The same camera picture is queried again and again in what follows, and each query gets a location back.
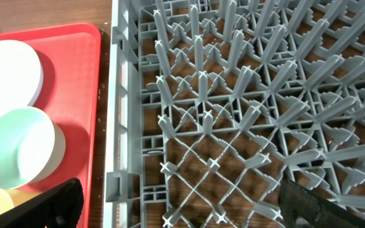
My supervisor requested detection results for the light blue plate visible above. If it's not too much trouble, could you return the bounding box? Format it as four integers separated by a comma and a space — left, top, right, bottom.
0, 40, 44, 116

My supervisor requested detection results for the mint green bowl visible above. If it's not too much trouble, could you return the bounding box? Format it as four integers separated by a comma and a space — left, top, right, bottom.
0, 106, 66, 189

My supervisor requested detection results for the grey dishwasher rack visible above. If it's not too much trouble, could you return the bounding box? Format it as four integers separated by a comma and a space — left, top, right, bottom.
103, 0, 365, 227

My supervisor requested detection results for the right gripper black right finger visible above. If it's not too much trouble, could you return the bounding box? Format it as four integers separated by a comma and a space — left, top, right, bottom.
278, 180, 365, 228

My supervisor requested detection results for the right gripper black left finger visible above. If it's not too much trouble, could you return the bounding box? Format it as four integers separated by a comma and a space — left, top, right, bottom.
0, 178, 84, 228

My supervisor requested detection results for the red plastic tray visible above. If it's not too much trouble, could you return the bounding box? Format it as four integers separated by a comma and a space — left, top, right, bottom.
0, 22, 101, 227

